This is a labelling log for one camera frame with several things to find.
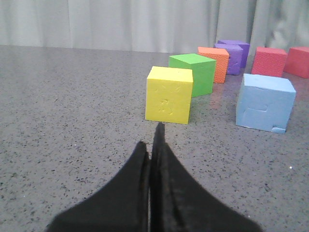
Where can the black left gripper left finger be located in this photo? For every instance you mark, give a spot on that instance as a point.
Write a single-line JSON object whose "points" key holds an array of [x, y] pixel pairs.
{"points": [[120, 206]]}

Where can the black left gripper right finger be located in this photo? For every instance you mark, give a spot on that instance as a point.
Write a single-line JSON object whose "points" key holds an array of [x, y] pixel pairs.
{"points": [[180, 204]]}

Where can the notched light blue foam cube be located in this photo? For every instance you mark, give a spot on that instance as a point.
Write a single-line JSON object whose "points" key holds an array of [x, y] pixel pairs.
{"points": [[265, 103]]}

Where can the yellow foam cube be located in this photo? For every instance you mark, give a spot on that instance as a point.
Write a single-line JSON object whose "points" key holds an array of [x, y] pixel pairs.
{"points": [[168, 94]]}

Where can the green foam cube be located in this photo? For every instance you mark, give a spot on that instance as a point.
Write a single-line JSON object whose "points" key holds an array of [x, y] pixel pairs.
{"points": [[203, 69]]}

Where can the small orange foam cube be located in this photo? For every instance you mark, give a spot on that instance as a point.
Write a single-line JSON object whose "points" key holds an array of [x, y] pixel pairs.
{"points": [[222, 58]]}

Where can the front purple foam cube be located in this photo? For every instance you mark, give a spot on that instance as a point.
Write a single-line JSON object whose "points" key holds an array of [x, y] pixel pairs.
{"points": [[235, 57]]}

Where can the textured red foam cube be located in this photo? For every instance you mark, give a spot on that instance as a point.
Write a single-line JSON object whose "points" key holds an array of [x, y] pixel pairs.
{"points": [[269, 61]]}

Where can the white curtain backdrop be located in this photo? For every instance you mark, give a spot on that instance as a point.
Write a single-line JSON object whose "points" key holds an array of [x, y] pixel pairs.
{"points": [[172, 26]]}

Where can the smooth red foam cube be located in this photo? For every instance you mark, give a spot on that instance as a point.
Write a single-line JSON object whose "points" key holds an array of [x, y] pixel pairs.
{"points": [[297, 62]]}

